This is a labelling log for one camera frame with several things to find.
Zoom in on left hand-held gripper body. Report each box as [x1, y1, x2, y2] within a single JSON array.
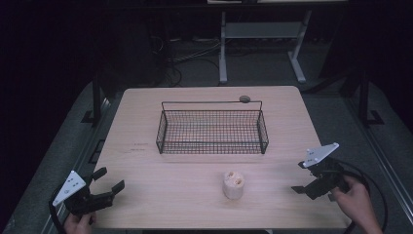
[[52, 170, 115, 217]]

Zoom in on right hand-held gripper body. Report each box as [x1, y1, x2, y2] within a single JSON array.
[[302, 142, 351, 201]]

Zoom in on beige lotus root piece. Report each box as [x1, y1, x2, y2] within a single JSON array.
[[222, 171, 245, 201]]

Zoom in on black wire basket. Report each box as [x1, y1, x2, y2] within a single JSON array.
[[155, 99, 270, 155]]

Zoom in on person's left hand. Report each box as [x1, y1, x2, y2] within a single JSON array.
[[63, 212, 97, 234]]

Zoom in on person's right hand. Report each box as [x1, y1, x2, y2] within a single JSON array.
[[330, 175, 380, 229]]

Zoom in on black metal stand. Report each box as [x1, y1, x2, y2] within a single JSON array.
[[81, 73, 106, 127], [357, 69, 386, 129]]

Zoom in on aluminium frame rail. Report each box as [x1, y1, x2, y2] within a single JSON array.
[[344, 96, 413, 227], [40, 96, 113, 234]]

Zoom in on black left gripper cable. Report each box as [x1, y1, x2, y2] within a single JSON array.
[[48, 186, 67, 234]]

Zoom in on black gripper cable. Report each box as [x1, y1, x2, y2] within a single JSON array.
[[334, 159, 390, 234], [48, 186, 67, 234]]

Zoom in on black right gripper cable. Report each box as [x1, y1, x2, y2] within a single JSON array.
[[334, 159, 390, 234]]

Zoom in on white metal desk frame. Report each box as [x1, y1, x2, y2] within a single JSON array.
[[218, 10, 314, 85]]

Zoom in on bundle of floor cables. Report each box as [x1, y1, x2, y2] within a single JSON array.
[[149, 33, 228, 88]]

